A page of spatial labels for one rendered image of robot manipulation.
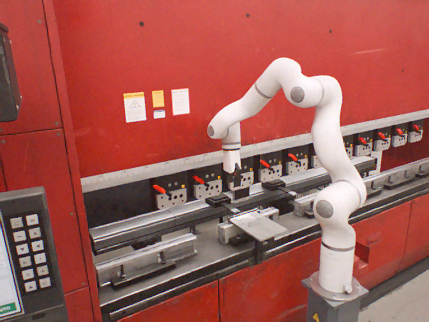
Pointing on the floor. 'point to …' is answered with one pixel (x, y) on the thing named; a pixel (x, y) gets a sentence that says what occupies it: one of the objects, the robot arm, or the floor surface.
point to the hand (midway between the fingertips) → (233, 182)
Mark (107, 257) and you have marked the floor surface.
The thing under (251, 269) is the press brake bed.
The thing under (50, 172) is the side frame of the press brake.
